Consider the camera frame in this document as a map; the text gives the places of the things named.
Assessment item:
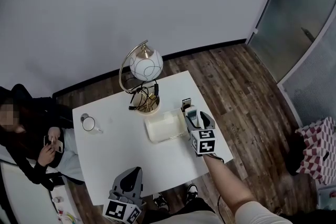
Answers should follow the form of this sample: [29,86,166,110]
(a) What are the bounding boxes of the person's right forearm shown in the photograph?
[203,153,257,219]

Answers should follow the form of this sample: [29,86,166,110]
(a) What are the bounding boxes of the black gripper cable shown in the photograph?
[217,193,224,220]

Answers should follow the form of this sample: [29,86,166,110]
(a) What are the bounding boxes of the cream plastic organizer tray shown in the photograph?
[144,106,190,144]

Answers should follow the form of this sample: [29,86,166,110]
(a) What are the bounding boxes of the black lamp cable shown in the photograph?
[125,78,161,111]

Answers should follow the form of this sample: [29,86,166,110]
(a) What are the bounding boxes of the white remote control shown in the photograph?
[184,106,198,124]

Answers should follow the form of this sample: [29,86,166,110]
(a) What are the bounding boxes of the glass mug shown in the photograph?
[80,112,104,135]

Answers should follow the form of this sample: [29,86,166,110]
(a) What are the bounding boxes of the white black-framed desk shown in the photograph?
[0,157,82,224]

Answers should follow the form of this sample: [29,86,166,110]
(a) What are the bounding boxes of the glass partition with blinds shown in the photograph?
[276,18,336,127]

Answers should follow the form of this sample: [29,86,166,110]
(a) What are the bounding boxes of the metal door handle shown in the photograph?
[301,27,315,42]

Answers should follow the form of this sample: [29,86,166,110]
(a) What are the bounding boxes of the frosted glass door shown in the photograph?
[246,0,336,82]

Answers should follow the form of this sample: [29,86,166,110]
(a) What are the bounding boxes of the person's black white left shoe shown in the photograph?
[153,192,171,212]

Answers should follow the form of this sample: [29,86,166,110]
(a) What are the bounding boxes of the person's beige shirt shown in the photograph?
[145,200,290,224]

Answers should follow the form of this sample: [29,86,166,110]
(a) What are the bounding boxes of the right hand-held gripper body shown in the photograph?
[190,127,218,158]

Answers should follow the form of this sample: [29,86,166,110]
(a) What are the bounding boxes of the brass globe table lamp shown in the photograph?
[118,39,164,116]

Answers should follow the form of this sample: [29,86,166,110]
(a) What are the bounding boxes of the person's black white right shoe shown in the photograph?
[184,183,198,205]

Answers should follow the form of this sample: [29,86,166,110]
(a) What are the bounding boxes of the person's black white shoe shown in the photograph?
[184,183,198,205]
[153,192,171,212]

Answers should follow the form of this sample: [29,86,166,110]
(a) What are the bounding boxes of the white bowl with colourful items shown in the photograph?
[59,213,77,224]

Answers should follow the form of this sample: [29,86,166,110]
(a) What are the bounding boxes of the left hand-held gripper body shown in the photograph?
[102,190,147,224]

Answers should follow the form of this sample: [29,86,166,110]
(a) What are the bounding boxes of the person's black trousers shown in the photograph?
[146,197,216,216]

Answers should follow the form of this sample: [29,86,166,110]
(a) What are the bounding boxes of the black bag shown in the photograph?
[284,136,306,177]

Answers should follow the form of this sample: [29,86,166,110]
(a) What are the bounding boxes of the red white checkered bag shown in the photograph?
[295,116,336,187]

